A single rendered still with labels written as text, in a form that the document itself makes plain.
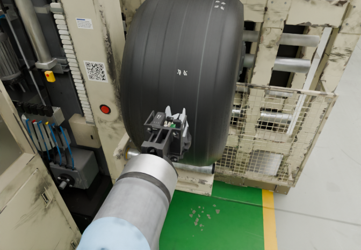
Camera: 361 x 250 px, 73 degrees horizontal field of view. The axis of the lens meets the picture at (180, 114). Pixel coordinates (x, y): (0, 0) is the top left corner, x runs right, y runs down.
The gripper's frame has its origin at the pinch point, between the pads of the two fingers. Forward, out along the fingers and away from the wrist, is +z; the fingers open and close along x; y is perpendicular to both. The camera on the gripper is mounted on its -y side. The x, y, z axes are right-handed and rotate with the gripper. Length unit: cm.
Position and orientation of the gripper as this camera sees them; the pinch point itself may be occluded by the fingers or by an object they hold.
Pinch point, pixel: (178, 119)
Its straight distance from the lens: 59.5
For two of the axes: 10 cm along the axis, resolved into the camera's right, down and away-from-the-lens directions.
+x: -9.7, -1.4, 1.8
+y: 0.2, -8.5, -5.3
